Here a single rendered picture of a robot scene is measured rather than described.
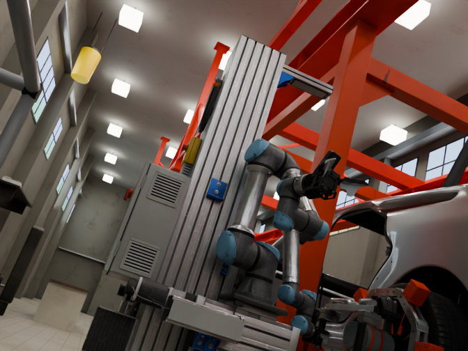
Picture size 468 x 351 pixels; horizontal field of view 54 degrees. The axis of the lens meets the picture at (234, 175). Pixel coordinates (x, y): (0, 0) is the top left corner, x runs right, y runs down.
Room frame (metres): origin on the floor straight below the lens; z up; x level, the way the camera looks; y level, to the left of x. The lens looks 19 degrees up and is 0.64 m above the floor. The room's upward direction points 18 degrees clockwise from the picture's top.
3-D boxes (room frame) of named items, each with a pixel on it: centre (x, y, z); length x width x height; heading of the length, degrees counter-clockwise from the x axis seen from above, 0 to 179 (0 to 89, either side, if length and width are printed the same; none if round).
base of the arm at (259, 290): (1.86, -0.22, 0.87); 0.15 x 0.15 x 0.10
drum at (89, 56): (8.88, 3.75, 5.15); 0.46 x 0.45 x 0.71; 11
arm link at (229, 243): (1.80, -0.10, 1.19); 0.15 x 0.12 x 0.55; 116
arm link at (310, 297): (2.11, -0.48, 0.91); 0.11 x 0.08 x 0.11; 131
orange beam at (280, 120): (3.65, -0.33, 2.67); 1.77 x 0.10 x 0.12; 14
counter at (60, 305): (10.43, 2.61, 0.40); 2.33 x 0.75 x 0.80; 12
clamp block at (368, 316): (2.07, -0.77, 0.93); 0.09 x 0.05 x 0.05; 104
